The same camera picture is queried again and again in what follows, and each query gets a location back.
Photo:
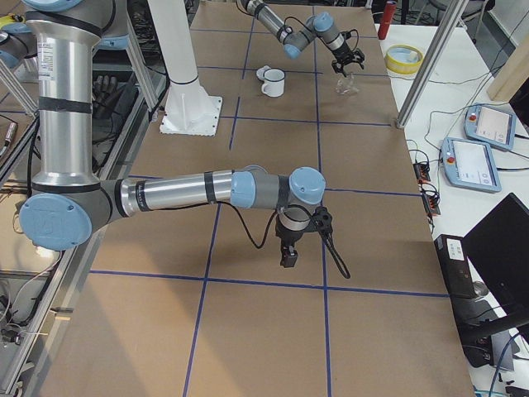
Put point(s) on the clear glass funnel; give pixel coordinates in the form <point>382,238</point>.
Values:
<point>346,85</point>

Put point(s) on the white enamel mug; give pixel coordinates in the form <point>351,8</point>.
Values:
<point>273,83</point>

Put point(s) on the white mug lid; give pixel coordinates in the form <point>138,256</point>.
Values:
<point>260,73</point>

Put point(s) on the yellow tape roll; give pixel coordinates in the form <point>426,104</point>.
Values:
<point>403,59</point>

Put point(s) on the red cylinder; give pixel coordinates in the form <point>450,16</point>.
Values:
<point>386,20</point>

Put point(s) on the orange electronics board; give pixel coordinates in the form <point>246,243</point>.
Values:
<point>431,204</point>
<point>422,171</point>

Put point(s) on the lower teach pendant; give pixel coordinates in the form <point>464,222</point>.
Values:
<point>470,165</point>

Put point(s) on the teach pendant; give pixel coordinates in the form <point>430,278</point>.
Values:
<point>470,165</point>
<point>491,125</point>

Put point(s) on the upper teach pendant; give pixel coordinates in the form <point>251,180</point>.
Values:
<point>491,125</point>

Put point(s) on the black desktop box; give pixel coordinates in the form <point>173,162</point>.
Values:
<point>454,266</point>

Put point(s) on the wooden plank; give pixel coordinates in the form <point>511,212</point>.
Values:
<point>512,75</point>

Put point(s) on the black computer monitor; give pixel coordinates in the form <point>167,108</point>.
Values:
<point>497,247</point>

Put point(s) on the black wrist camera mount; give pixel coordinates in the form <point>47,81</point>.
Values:
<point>322,221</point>

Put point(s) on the aluminium frame post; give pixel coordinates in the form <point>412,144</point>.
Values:
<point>439,42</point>

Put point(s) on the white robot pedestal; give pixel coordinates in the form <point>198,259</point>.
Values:
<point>189,109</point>

